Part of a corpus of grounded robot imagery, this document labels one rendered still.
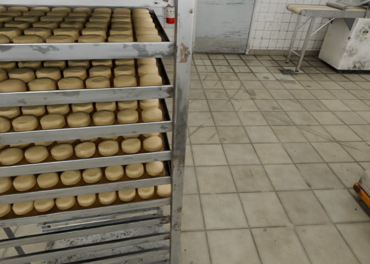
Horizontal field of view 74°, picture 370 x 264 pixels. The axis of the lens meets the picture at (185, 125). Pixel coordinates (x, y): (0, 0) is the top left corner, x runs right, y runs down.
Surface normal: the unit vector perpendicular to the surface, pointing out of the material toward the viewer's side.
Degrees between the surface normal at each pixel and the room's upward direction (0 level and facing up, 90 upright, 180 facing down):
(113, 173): 0
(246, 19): 90
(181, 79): 90
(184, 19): 90
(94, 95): 90
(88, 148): 0
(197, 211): 0
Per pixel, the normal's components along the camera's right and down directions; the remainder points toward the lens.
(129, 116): 0.04, -0.83
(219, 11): 0.09, 0.56
